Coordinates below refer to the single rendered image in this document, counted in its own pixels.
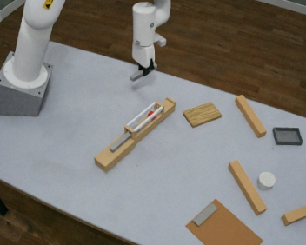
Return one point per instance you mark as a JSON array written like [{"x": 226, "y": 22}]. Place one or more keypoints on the tan wooden base plank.
[{"x": 106, "y": 160}]

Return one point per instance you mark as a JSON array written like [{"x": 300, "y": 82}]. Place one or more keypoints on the tan wooden bar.
[
  {"x": 250, "y": 116},
  {"x": 294, "y": 216},
  {"x": 246, "y": 186}
]

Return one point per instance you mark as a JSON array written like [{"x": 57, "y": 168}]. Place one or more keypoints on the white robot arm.
[{"x": 26, "y": 70}]

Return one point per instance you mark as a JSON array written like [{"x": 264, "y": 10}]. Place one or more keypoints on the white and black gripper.
[{"x": 143, "y": 56}]

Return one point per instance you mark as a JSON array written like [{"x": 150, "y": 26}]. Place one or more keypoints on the brown wooden board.
[{"x": 202, "y": 114}]

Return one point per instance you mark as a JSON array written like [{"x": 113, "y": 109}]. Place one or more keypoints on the brown clipboard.
[{"x": 216, "y": 225}]

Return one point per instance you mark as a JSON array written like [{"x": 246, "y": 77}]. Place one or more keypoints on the white short cylinder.
[{"x": 265, "y": 181}]

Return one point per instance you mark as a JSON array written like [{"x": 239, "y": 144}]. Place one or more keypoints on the grey square stick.
[
  {"x": 121, "y": 141},
  {"x": 139, "y": 74}
]

